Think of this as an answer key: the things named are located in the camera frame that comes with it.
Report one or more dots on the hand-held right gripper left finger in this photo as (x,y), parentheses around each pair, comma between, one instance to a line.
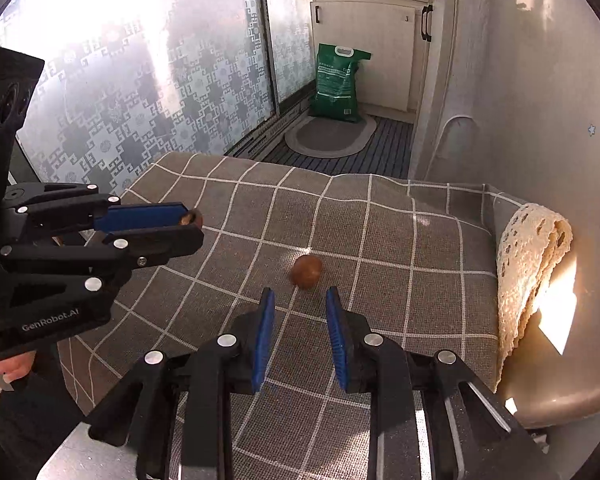
(262,340)

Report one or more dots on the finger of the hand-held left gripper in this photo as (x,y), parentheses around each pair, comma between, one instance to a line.
(170,241)
(140,216)

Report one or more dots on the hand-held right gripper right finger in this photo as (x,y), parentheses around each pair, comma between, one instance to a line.
(336,340)

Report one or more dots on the small brown nut shell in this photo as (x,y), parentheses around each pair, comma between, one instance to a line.
(196,217)

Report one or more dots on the round brown nut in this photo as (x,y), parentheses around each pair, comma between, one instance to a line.
(307,271)

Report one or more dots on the person's left hand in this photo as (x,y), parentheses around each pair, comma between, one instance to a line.
(15,367)

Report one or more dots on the grey checked tablecloth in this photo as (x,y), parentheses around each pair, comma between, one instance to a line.
(380,235)

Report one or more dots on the patterned frosted glass door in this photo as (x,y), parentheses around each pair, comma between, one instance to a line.
(130,85)

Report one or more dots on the sliding door floor track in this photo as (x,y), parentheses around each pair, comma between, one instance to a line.
(260,140)

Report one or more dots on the oval grey door mat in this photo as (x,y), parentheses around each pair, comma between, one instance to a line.
(330,137)

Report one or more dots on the grey striped carpet runner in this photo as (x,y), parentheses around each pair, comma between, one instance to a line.
(385,155)

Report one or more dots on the cream lace cloth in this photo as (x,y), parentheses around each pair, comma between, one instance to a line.
(525,260)

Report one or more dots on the green printed sack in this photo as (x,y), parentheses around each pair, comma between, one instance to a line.
(337,85)

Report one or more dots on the white appliance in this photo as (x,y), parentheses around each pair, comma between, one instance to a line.
(530,85)

